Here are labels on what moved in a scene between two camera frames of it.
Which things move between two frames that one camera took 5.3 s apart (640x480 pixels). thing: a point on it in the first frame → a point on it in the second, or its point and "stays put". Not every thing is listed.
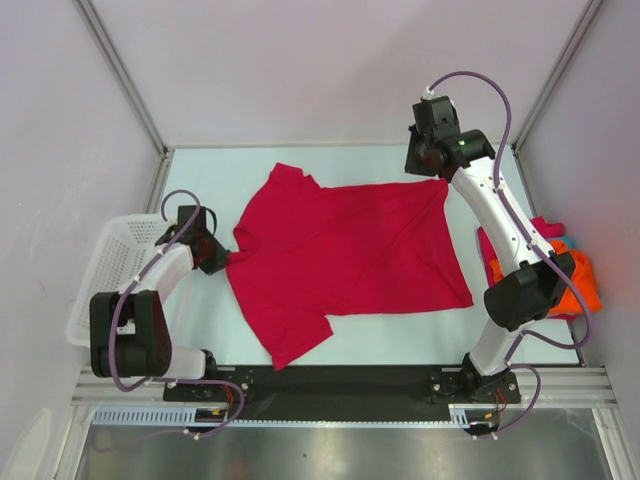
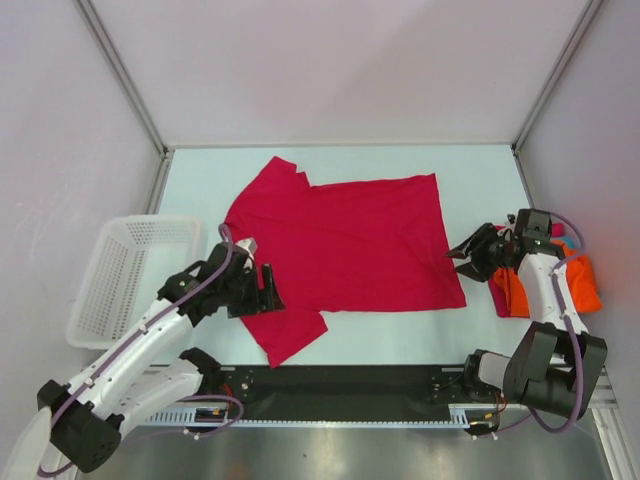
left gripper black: x=220 y=259 → x=271 y=300
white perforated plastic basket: x=117 y=255 stays put
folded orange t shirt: x=577 y=264 stays put
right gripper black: x=411 y=165 → x=475 y=243
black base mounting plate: x=340 y=391 stays put
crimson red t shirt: x=302 y=255 stays put
